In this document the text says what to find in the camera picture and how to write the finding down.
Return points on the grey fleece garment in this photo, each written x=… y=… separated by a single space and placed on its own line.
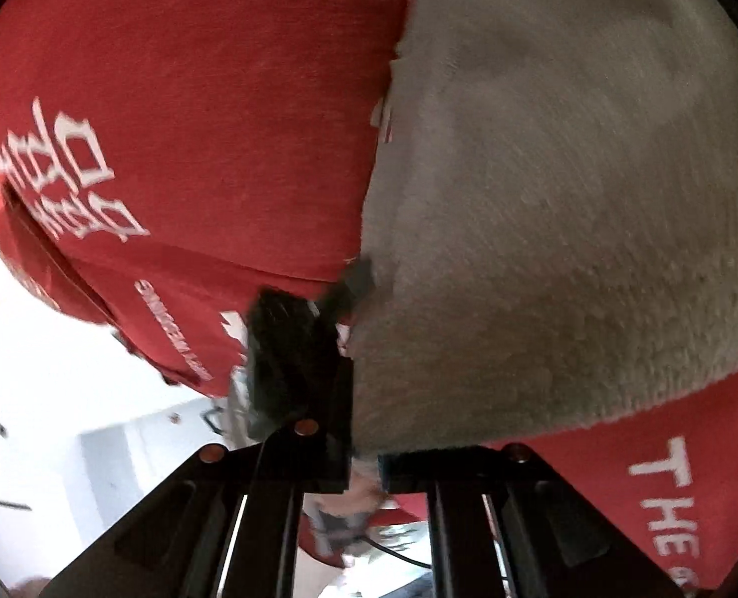
x=552 y=222

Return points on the person's left hand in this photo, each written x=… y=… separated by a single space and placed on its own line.
x=340 y=520

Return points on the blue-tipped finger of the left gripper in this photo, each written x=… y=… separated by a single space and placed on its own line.
x=354 y=285

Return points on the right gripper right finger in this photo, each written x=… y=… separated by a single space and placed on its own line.
x=503 y=523

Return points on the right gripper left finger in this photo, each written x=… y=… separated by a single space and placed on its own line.
x=224 y=524

